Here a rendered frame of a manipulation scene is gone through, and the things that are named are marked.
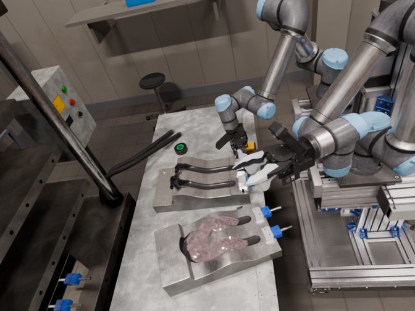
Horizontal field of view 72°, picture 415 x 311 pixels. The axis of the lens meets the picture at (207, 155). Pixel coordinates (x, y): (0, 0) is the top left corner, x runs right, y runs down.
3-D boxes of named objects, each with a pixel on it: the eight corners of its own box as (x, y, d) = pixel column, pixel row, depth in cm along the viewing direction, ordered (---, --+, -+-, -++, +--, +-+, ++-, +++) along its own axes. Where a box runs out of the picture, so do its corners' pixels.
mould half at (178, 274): (258, 208, 139) (256, 195, 131) (282, 255, 120) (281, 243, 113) (161, 243, 137) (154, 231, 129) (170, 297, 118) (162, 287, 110)
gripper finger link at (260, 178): (256, 203, 69) (282, 182, 72) (252, 186, 65) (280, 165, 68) (247, 197, 71) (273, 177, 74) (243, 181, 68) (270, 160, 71)
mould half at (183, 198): (247, 165, 160) (244, 149, 151) (251, 203, 142) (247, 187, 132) (163, 175, 169) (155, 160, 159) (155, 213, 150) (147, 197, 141)
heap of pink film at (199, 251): (236, 215, 132) (234, 205, 127) (251, 248, 119) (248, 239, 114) (184, 234, 131) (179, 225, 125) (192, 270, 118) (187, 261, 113)
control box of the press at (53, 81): (159, 218, 246) (65, 63, 145) (153, 251, 225) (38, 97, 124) (135, 221, 250) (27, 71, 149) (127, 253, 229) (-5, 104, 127)
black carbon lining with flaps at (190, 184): (235, 166, 152) (232, 154, 146) (236, 190, 141) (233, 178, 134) (173, 174, 158) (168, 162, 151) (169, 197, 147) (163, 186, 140)
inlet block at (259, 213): (278, 206, 134) (278, 199, 131) (283, 214, 131) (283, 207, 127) (252, 215, 134) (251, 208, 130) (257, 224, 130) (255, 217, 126)
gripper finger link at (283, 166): (272, 182, 67) (297, 162, 70) (271, 177, 66) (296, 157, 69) (258, 174, 70) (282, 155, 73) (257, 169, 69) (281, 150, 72)
